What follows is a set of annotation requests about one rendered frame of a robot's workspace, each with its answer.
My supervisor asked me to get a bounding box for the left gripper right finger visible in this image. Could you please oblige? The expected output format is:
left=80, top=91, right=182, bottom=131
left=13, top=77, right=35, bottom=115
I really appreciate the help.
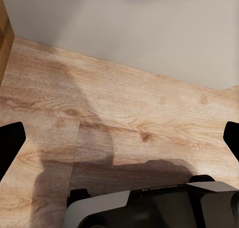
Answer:
left=223, top=121, right=239, bottom=161

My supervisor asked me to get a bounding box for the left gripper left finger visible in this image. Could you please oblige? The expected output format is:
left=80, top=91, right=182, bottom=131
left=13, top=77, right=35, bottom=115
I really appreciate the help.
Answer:
left=0, top=121, right=26, bottom=181

